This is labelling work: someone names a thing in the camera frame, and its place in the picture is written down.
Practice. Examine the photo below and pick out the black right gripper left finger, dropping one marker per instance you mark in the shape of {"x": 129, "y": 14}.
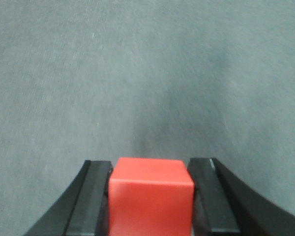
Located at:
{"x": 82, "y": 209}

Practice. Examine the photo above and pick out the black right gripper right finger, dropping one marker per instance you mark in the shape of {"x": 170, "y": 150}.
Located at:
{"x": 224, "y": 205}

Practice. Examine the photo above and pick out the red magnetic cube block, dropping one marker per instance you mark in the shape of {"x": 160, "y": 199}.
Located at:
{"x": 150, "y": 197}

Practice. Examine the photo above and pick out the dark grey table mat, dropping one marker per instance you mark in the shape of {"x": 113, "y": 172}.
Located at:
{"x": 101, "y": 79}

